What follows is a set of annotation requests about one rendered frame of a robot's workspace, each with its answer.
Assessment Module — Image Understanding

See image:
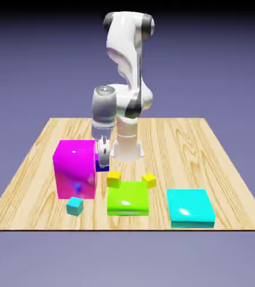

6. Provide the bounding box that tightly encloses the small cyan cube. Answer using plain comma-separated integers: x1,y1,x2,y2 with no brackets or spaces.
66,196,84,217

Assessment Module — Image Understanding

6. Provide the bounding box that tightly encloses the small blue cube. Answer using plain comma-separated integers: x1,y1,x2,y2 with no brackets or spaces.
95,154,110,173

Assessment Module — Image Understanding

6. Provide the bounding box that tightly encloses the large cyan box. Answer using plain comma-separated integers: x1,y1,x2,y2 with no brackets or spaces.
166,188,217,229

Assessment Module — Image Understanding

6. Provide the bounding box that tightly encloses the small yellow cube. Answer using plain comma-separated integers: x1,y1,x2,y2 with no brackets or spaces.
141,173,157,189
106,170,122,189

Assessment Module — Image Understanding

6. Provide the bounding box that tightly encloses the large lime green box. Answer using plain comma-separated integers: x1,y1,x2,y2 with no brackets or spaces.
106,180,150,217

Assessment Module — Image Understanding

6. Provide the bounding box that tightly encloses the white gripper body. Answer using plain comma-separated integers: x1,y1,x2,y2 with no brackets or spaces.
95,137,112,156

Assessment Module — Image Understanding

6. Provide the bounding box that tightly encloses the large magenta box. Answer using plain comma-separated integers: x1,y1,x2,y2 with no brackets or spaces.
52,140,97,200

